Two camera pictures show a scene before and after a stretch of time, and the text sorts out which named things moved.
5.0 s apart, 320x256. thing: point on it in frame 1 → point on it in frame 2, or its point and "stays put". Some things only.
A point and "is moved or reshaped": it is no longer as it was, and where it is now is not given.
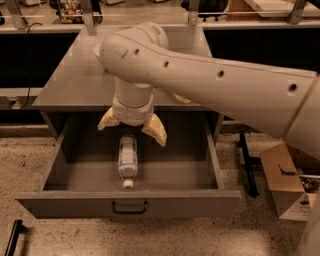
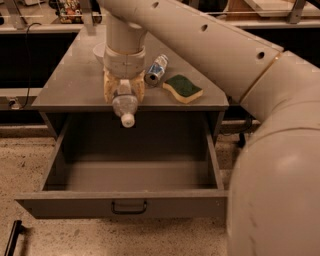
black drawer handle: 129,212 stays put
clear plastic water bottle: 128,160 is moved or reshaped
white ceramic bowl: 97,49 stays put
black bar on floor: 17,229 stays put
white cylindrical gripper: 132,112 → 124,65
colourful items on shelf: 70,12 stays put
